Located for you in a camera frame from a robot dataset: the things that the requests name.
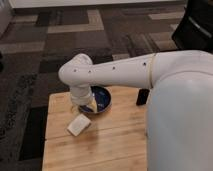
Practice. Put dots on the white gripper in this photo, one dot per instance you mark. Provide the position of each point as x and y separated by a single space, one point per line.
82 95

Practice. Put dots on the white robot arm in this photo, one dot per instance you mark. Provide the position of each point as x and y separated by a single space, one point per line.
179 121

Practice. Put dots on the dark blue ceramic bowl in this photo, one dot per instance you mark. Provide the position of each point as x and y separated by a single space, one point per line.
103 100

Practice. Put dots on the white sponge block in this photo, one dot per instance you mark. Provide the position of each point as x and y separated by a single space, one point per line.
78 124

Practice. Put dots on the wooden table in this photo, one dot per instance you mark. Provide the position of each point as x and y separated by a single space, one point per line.
115 140

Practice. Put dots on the black rectangular phone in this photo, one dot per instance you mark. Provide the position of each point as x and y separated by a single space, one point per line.
142 96

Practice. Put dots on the black office chair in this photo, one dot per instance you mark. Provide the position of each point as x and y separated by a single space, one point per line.
195 31

